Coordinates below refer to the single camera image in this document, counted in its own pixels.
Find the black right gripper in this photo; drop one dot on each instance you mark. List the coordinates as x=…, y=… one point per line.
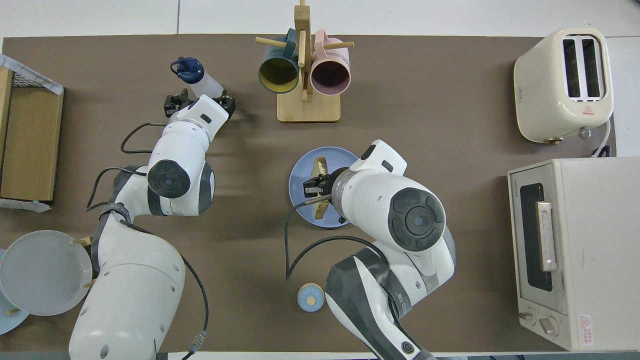
x=327, y=186

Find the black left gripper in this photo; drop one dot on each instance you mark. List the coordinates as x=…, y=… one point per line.
x=191, y=101

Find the slice of toast bread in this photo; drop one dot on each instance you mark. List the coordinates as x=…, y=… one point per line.
x=320, y=167

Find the squeeze bottle with blue cap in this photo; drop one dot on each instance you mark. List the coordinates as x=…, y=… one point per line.
x=192, y=70

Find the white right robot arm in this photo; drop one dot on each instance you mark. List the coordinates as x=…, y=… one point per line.
x=415, y=220

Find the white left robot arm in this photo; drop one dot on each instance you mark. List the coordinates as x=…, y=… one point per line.
x=130, y=300

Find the wooden plate rack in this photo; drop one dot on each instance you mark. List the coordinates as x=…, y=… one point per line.
x=82, y=242

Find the grey plate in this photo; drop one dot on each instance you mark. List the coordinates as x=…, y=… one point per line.
x=45, y=272

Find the light blue plate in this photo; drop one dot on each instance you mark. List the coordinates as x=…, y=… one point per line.
x=7, y=322

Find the brown table mat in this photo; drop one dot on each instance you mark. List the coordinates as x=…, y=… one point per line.
x=250, y=150

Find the wooden mug tree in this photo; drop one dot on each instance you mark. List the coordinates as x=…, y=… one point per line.
x=309, y=111

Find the dark teal mug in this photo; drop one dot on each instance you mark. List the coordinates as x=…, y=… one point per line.
x=278, y=75

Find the pink mug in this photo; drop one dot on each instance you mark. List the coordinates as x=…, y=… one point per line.
x=330, y=77

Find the white patterned cloth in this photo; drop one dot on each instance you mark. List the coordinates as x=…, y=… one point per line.
x=20, y=205
x=35, y=77

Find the wooden shelf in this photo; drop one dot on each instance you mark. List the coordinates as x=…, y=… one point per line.
x=30, y=125

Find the cream two-slot toaster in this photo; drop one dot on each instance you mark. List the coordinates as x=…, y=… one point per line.
x=540, y=100

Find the white toaster oven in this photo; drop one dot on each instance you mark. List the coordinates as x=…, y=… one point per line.
x=600, y=260

